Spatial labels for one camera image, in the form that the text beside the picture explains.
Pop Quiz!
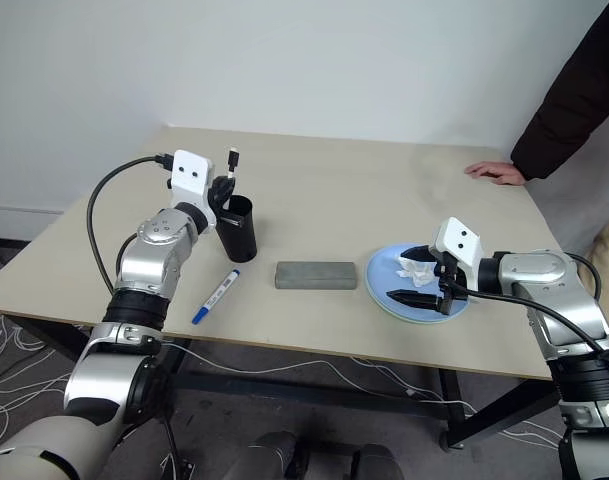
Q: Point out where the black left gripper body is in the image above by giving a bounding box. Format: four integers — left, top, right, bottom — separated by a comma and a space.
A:
206, 174, 226, 214

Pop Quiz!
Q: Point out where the small black floor object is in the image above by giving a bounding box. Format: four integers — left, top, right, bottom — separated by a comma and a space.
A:
157, 453, 196, 480

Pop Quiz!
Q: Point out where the white tissue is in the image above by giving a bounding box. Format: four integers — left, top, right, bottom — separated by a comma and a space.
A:
394, 254, 438, 288

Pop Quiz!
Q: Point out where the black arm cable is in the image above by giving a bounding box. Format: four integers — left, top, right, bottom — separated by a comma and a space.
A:
448, 251, 609, 372
85, 153, 176, 295

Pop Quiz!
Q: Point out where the person's bare hand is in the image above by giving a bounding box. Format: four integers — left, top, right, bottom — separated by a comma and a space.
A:
464, 160, 528, 187

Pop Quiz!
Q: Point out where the blue whiteboard marker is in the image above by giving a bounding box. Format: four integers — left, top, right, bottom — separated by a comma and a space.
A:
191, 268, 242, 326

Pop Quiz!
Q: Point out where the black metal table frame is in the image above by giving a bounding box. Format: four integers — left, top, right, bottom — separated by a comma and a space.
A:
0, 310, 566, 450

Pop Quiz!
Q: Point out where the black plastic cup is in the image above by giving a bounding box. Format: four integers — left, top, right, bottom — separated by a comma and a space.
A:
215, 195, 259, 264

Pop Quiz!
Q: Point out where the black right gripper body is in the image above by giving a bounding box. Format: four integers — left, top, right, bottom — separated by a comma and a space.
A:
433, 250, 470, 316

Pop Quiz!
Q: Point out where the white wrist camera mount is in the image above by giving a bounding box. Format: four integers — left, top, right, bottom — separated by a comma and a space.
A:
429, 216, 486, 292
169, 149, 219, 234

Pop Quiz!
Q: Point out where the grey glasses case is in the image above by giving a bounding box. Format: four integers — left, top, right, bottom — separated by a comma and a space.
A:
273, 260, 360, 293

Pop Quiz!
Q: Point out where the white cable under table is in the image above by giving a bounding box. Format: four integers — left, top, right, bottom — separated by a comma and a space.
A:
161, 340, 478, 417

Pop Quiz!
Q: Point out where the white wall baseboard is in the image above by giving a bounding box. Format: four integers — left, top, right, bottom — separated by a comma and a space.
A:
0, 203, 66, 217

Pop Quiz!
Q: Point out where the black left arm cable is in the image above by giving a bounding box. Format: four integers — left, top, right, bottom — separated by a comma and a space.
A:
85, 153, 176, 295

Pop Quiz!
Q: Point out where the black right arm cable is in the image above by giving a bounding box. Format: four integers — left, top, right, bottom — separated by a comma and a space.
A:
448, 251, 609, 372

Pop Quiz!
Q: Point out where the black whiteboard marker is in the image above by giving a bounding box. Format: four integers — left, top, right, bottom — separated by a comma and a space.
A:
225, 145, 242, 184

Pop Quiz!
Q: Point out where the white floor cable tangle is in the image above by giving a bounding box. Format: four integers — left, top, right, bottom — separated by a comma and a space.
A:
0, 313, 110, 454

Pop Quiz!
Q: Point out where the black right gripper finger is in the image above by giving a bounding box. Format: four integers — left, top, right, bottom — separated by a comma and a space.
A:
386, 288, 445, 314
399, 243, 439, 263

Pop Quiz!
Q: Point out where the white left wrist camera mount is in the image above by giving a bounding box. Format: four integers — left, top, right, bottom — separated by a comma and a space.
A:
169, 149, 219, 234

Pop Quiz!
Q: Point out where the person's black-sleeved arm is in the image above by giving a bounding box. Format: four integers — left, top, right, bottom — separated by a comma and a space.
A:
509, 3, 609, 182

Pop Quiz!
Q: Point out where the blue plate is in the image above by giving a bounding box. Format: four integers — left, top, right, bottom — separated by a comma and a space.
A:
365, 241, 469, 324

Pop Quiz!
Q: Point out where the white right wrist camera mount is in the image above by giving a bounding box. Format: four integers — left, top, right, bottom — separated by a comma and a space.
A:
429, 216, 486, 292

